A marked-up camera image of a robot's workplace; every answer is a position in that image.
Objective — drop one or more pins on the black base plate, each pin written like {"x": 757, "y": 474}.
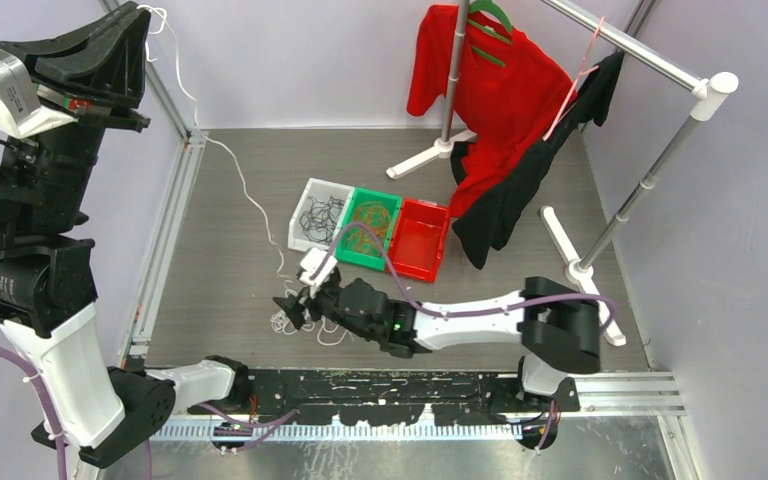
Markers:
{"x": 386, "y": 398}

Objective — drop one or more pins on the green plastic bin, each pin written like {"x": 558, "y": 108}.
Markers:
{"x": 379, "y": 212}

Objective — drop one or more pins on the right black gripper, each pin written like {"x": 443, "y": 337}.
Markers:
{"x": 296, "y": 309}

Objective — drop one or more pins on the white plastic bin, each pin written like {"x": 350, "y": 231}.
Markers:
{"x": 319, "y": 214}

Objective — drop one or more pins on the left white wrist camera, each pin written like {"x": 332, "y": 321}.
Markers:
{"x": 22, "y": 114}

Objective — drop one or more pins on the aluminium frame rail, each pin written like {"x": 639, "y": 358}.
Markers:
{"x": 603, "y": 396}

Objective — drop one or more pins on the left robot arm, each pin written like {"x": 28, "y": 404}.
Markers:
{"x": 58, "y": 98}

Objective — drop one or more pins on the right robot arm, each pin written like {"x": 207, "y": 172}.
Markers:
{"x": 560, "y": 329}

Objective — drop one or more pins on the pink clothes hanger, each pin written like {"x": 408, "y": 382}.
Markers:
{"x": 582, "y": 72}

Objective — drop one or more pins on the red plastic bin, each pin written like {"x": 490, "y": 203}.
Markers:
{"x": 417, "y": 246}

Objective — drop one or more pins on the red t-shirt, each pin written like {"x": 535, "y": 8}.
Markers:
{"x": 505, "y": 93}

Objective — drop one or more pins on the green clothes hanger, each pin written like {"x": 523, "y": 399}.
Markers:
{"x": 488, "y": 17}

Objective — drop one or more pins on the black t-shirt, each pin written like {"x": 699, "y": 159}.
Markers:
{"x": 491, "y": 197}

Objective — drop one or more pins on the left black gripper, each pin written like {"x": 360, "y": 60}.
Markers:
{"x": 104, "y": 57}

